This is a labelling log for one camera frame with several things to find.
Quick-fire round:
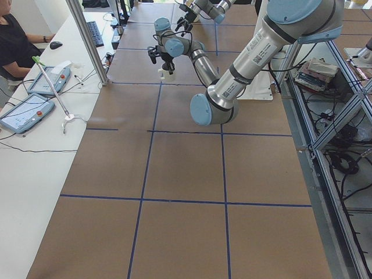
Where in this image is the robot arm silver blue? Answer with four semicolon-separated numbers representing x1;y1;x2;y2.
175;0;235;31
148;1;344;126

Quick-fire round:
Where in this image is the person in black shirt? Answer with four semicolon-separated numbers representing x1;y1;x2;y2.
1;1;54;80

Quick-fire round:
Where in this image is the black computer mouse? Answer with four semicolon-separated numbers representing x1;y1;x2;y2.
49;41;63;50

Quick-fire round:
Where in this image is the far teach pendant tablet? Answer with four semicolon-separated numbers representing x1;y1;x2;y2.
27;66;71;97

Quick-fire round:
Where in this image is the teach pendant tablet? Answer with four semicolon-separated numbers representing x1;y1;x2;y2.
1;93;55;134
27;66;71;97

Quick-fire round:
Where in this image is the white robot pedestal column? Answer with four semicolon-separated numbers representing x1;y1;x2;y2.
233;1;286;101

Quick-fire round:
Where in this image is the metal rod grabber tool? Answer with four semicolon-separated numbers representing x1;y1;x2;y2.
32;56;87;134

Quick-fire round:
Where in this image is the aluminium frame post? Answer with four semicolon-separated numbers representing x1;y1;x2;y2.
66;0;108;86

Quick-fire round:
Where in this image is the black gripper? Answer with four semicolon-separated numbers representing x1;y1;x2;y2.
175;6;199;31
162;55;175;74

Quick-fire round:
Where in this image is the aluminium frame rack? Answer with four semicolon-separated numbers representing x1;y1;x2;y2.
273;42;371;278

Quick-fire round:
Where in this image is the stack of books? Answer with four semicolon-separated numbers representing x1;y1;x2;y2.
294;58;339;92

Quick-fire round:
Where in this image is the white mug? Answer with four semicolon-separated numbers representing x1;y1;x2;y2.
158;69;176;82

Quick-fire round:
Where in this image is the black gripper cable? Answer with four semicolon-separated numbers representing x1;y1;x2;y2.
152;30;194;47

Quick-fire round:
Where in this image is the black keyboard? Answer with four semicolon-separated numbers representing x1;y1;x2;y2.
87;21;104;47

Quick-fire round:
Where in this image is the near teach pendant tablet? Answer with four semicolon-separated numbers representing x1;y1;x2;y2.
1;93;55;134

